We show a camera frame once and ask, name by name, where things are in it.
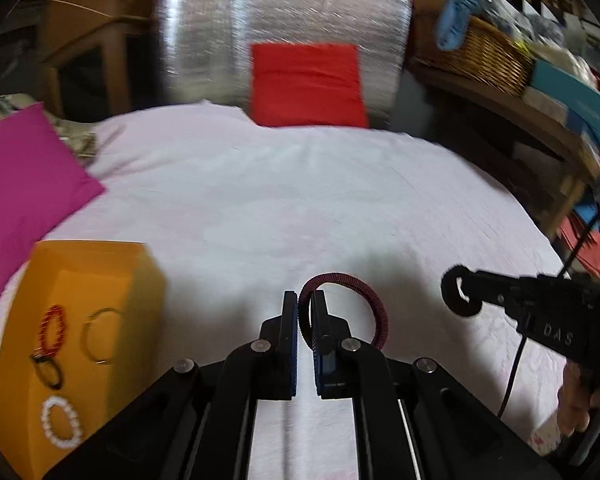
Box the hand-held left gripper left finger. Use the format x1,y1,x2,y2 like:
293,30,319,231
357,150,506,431
45,290,301,480

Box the red folded cloths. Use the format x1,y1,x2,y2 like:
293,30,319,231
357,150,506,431
557,207,600,277

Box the red cushion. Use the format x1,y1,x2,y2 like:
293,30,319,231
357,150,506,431
249,42,370,129

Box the blue cloth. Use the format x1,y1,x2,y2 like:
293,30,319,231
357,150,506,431
436,0,487,52

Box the patterned beige cloth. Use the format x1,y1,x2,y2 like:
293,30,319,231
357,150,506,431
50,117,102,163

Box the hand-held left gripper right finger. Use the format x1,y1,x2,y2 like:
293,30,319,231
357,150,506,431
313,290,561,480

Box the magenta cushion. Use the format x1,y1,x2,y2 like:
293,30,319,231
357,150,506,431
0,102,106,317

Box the silver foil mat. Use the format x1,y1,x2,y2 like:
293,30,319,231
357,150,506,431
154,0,414,130

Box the orange box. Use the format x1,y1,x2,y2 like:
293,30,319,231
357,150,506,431
0,240,167,480

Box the black cable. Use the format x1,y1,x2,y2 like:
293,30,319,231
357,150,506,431
496,205,600,420

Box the wooden shelf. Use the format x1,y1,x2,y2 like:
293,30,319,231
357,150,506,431
407,57,600,241

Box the plain black hair tie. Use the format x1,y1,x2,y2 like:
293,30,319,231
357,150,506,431
440,264,484,317

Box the silver bangle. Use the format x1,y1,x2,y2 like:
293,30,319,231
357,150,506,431
81,308,124,363

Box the teal box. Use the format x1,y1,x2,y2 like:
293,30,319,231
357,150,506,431
529,59,600,147

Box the wooden cabinet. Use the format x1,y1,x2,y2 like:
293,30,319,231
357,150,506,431
37,0,157,122

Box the wicker basket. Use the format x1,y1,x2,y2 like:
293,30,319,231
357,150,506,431
412,14,537,97

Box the dark red hair tie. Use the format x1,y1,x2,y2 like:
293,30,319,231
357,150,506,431
298,271,390,351

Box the white bead bracelet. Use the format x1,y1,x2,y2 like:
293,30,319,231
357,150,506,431
40,396,85,450

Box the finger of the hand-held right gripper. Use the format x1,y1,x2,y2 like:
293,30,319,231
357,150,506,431
460,269,523,313

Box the pale pink towel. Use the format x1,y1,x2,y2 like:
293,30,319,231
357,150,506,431
0,100,576,480

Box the person's right hand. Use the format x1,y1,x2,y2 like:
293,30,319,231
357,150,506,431
555,360,600,437

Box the red bead bracelet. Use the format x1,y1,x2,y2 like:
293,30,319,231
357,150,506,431
38,305,67,357

